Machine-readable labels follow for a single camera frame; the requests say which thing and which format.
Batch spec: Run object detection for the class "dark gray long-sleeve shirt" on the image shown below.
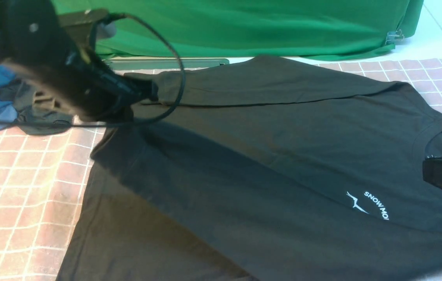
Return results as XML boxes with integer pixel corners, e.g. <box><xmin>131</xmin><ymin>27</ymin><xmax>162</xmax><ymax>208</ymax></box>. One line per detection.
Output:
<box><xmin>56</xmin><ymin>56</ymin><xmax>442</xmax><ymax>281</ymax></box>

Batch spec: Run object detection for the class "dark gray crumpled garment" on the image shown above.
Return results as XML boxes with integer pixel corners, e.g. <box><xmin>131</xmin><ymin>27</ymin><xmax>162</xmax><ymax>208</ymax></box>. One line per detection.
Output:
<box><xmin>0</xmin><ymin>80</ymin><xmax>73</xmax><ymax>136</ymax></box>

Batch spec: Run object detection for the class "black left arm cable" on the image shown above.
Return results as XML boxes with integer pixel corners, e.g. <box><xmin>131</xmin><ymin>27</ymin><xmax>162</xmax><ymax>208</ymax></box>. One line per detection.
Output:
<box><xmin>0</xmin><ymin>13</ymin><xmax>185</xmax><ymax>129</ymax></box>

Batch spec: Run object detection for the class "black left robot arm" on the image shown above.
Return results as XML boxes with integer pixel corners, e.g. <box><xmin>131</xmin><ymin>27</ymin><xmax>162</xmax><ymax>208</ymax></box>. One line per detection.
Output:
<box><xmin>0</xmin><ymin>0</ymin><xmax>157</xmax><ymax>122</ymax></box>

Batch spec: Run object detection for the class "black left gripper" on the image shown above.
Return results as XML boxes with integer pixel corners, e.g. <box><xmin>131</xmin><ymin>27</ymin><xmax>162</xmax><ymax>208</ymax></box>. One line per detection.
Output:
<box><xmin>30</xmin><ymin>50</ymin><xmax>159</xmax><ymax>123</ymax></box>

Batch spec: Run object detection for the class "pink checkered tablecloth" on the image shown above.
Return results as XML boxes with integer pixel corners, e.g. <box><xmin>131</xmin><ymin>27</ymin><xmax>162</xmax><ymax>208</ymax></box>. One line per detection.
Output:
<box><xmin>0</xmin><ymin>58</ymin><xmax>442</xmax><ymax>281</ymax></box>

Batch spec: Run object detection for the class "clear binder clip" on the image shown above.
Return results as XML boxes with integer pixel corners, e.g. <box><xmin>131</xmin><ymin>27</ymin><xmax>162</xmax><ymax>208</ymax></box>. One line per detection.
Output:
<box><xmin>385</xmin><ymin>30</ymin><xmax>405</xmax><ymax>46</ymax></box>

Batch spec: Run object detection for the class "green backdrop cloth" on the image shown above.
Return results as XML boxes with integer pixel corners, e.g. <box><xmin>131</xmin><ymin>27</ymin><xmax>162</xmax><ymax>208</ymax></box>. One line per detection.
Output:
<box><xmin>53</xmin><ymin>0</ymin><xmax>423</xmax><ymax>62</ymax></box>

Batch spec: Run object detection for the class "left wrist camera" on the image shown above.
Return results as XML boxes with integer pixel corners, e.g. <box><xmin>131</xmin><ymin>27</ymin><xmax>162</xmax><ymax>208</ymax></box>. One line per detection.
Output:
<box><xmin>58</xmin><ymin>9</ymin><xmax>116</xmax><ymax>50</ymax></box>

